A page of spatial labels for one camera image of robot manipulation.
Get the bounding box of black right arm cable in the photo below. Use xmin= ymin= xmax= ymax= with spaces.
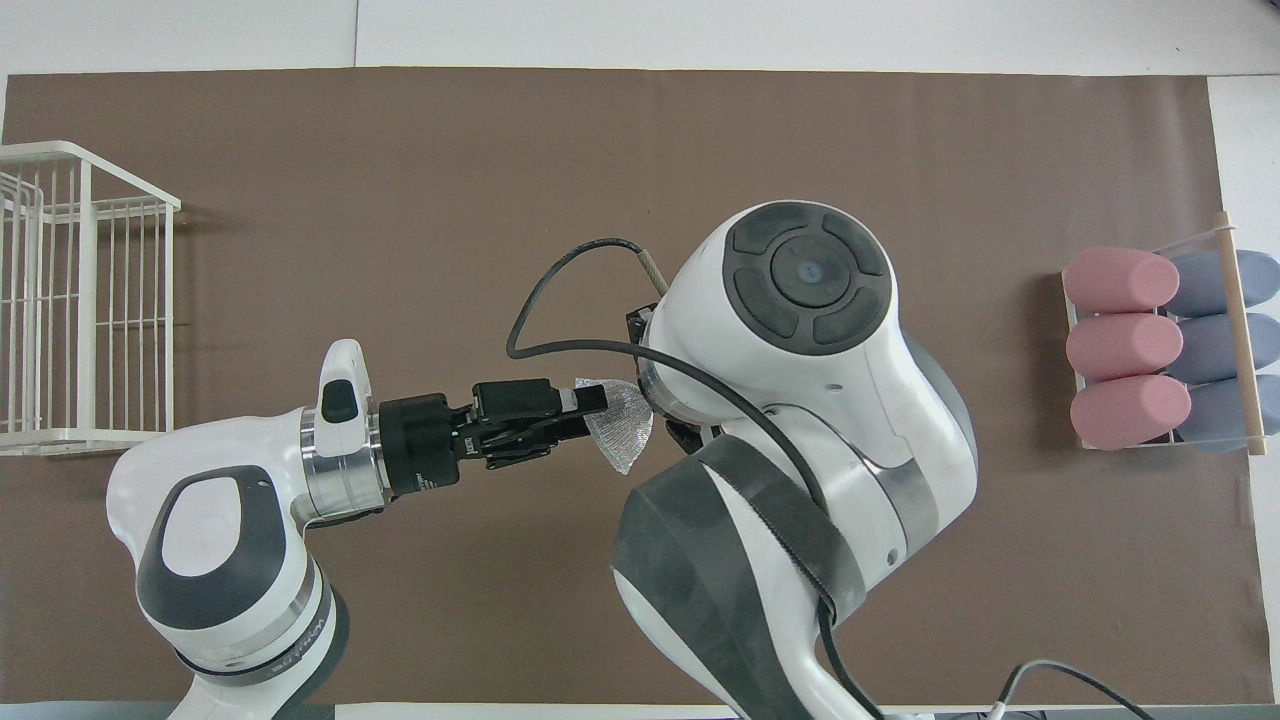
xmin=505 ymin=238 xmax=1161 ymax=720

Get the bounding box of blue plastic cup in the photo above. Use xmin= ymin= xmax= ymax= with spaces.
xmin=1165 ymin=250 xmax=1280 ymax=319
xmin=1175 ymin=313 xmax=1280 ymax=383
xmin=1180 ymin=375 xmax=1280 ymax=453

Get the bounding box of silver mesh sponge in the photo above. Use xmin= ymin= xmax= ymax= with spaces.
xmin=575 ymin=378 xmax=654 ymax=476

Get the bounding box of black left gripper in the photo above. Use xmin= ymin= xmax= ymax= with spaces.
xmin=378 ymin=378 xmax=609 ymax=499

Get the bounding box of white wire dish rack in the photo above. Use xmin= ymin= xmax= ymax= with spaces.
xmin=0 ymin=140 xmax=183 ymax=458

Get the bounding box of cup rack with wooden handle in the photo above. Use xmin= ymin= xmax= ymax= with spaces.
xmin=1060 ymin=210 xmax=1269 ymax=456

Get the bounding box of pink plastic cup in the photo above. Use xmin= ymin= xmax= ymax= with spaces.
xmin=1066 ymin=313 xmax=1185 ymax=381
xmin=1070 ymin=374 xmax=1193 ymax=451
xmin=1063 ymin=248 xmax=1181 ymax=313

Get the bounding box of brown table mat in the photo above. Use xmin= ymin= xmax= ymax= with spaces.
xmin=0 ymin=68 xmax=1273 ymax=706

